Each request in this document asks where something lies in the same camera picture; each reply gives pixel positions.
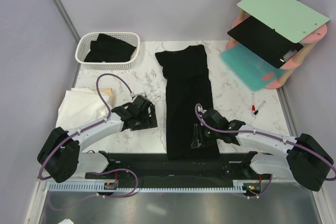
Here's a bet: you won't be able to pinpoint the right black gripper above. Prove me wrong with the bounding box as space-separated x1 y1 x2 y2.
190 122 219 148

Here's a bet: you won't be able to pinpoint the white t shirt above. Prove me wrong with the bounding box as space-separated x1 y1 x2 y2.
56 88 108 130

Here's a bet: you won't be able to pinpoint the black t shirt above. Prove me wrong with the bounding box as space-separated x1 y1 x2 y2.
155 45 219 160

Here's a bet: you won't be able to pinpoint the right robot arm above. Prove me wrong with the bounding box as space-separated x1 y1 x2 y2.
191 104 335 191

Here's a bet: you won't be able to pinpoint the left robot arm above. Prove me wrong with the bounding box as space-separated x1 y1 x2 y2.
37 95 158 183

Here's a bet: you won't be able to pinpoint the black t shirts in basket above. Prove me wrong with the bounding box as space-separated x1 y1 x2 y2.
84 34 136 63

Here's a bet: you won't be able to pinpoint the black capped marker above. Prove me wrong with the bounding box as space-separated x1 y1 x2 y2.
252 101 266 116

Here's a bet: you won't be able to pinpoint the red capped marker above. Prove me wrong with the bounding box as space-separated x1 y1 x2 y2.
251 93 256 113

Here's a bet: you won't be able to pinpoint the white plastic laundry basket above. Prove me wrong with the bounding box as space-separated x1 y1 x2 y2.
75 32 140 70

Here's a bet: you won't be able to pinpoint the teal cutting board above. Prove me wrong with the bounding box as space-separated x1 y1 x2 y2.
221 44 285 91

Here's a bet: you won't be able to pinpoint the black clipboard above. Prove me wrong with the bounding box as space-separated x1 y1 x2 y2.
227 16 303 69

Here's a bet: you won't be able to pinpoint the white paper scrap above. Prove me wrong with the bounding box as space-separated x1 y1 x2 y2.
58 219 74 224

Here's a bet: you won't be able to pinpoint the green mint board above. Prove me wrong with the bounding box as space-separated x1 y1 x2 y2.
237 0 330 43

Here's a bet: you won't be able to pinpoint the pink wooden shelf rack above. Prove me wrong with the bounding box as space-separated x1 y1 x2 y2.
221 0 330 90

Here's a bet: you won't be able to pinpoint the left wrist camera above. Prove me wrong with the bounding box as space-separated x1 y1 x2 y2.
130 92 146 99

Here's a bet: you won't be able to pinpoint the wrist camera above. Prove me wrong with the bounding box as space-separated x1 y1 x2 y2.
196 105 207 116
130 92 146 99

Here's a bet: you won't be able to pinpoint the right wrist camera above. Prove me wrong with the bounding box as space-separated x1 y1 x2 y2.
196 105 207 116

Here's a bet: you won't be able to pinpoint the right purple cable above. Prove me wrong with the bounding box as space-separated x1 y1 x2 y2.
194 103 336 200

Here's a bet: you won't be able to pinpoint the purple cable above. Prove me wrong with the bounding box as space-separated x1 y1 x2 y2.
194 103 336 200
38 73 140 210

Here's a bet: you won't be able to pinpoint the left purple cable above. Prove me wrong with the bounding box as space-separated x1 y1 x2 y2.
38 73 140 210

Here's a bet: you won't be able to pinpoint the white slotted cable duct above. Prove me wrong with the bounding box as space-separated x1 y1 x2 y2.
47 182 246 193

